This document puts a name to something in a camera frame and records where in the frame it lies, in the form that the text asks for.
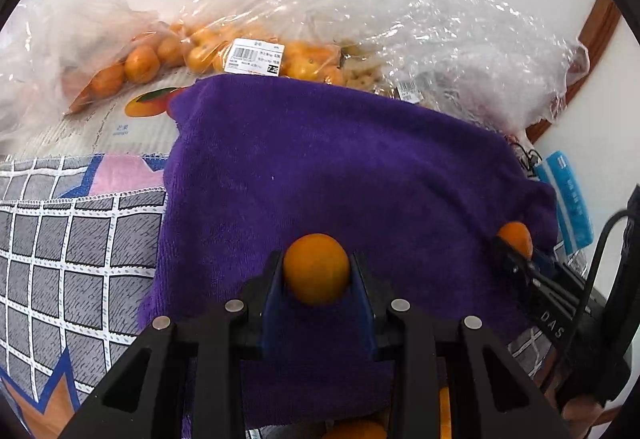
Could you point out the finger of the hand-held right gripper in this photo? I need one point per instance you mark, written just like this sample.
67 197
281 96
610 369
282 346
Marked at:
512 264
547 267

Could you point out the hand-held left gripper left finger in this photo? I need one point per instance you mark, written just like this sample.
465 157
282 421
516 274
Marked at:
272 314

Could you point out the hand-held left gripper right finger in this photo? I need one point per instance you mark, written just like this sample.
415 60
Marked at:
364 314

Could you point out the small kumquat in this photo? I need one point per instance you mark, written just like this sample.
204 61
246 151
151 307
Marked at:
517 236

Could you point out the orange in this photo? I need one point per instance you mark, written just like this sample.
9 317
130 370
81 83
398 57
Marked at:
316 269

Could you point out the person's right hand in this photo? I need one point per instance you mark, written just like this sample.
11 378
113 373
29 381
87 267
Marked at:
585 419

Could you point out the blue tissue pack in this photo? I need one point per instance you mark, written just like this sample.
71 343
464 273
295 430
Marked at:
567 199

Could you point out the purple towel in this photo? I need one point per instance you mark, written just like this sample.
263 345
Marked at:
325 159

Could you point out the white price label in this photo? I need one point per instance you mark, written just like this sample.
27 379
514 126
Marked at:
410 92
255 56

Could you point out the grey checkered blanket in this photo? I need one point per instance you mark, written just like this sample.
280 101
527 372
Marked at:
65 269

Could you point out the pale yellow produce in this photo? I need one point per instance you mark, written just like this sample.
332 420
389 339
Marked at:
362 71

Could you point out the mango printed cardboard box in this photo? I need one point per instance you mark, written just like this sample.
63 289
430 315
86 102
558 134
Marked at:
115 129

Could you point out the pile of small oranges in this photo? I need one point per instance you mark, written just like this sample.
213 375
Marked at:
305 61

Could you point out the pile of small mandarins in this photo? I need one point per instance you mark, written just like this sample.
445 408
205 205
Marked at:
140 64

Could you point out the brown wooden door frame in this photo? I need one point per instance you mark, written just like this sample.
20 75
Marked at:
595 39

